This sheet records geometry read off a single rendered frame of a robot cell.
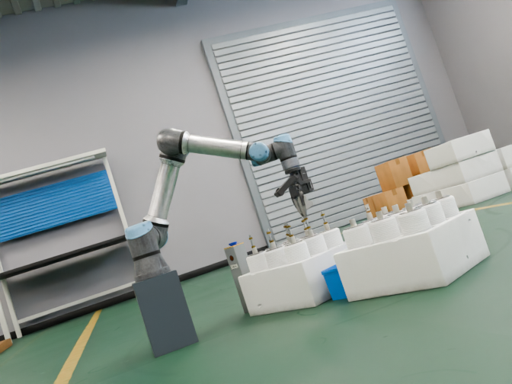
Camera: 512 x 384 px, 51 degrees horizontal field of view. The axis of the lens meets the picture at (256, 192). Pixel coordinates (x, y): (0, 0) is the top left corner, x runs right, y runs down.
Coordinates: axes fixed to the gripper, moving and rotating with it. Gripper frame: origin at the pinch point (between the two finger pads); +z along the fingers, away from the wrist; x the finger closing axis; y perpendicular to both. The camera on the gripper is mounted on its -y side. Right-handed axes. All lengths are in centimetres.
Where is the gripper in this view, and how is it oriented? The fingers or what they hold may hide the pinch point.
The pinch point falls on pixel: (302, 215)
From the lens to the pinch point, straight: 228.0
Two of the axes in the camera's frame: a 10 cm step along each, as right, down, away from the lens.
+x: -3.5, 1.8, 9.2
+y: 8.8, -2.6, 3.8
